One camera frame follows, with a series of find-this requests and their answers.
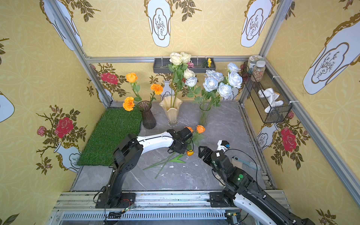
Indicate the white cloth figure in basket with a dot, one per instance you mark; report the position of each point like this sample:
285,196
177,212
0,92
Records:
271,97

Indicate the yellow flower on shelf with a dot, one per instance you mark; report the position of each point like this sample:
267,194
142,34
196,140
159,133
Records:
209,62

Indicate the cream fluted glass vase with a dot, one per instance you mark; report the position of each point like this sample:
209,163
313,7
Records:
171,106

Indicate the orange marigold flower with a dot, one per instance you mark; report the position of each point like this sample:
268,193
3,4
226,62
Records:
156,89

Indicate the jar with white lid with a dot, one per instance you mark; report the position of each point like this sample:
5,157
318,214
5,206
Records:
258,71

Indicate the pink flower on shelf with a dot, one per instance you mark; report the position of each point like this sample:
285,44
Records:
190,65

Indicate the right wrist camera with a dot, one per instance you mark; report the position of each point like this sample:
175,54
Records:
223,146

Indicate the purple ribbed glass vase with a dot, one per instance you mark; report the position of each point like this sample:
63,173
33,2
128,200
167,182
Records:
148,119

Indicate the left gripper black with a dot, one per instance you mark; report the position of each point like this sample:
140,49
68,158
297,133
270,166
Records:
185,138

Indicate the white rose flower large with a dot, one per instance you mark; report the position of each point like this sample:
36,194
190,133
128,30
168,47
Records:
218,76

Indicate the orange rose flower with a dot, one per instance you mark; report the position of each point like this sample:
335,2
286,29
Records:
132,79

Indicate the black wire basket shelf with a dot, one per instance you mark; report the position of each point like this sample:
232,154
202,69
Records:
277,114

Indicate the green artificial grass mat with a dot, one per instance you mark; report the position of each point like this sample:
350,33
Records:
113,126

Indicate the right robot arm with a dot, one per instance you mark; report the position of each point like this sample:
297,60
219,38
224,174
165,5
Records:
242,191

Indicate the white rose pile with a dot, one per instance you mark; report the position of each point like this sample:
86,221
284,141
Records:
194,91

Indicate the jar with patterned lid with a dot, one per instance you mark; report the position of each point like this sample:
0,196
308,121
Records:
252,62

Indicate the cream rose flower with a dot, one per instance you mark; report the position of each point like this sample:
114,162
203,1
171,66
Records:
178,59

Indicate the clear glass vase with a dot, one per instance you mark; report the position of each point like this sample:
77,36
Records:
204,114

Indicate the teal scrub brush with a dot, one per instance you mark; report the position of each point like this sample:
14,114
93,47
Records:
252,165

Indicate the grey wall shelf tray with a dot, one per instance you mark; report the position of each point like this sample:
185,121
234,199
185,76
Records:
161,65

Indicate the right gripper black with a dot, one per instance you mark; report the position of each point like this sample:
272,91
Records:
208,154

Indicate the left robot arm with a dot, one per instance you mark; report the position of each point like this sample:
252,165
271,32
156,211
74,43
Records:
126,157

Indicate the orange tulip flower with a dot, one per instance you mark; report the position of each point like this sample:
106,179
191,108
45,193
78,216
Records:
177,159

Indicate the cream rose single stem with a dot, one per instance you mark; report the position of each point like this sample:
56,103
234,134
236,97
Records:
179,76

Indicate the orange carnation flower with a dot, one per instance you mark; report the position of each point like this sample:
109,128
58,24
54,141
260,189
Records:
131,103

